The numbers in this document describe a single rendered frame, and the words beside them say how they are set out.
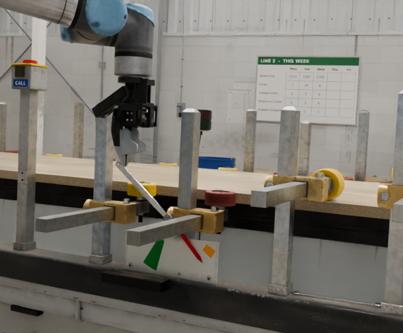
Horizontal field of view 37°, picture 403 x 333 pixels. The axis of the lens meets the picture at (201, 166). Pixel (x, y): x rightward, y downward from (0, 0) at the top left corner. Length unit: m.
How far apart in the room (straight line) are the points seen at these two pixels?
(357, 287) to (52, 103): 8.87
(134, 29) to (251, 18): 7.53
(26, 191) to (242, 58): 7.31
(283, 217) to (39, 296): 0.78
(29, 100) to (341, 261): 0.94
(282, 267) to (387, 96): 7.20
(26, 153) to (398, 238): 1.01
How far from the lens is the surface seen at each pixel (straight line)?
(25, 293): 1.84
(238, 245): 1.66
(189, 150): 1.46
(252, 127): 2.56
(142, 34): 1.44
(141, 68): 1.43
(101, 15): 1.27
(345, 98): 8.53
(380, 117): 8.50
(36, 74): 1.74
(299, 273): 1.62
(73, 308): 1.74
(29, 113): 1.74
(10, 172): 2.05
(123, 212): 1.56
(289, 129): 1.36
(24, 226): 1.77
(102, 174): 1.59
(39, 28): 3.04
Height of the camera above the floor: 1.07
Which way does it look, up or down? 4 degrees down
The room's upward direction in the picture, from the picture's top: 3 degrees clockwise
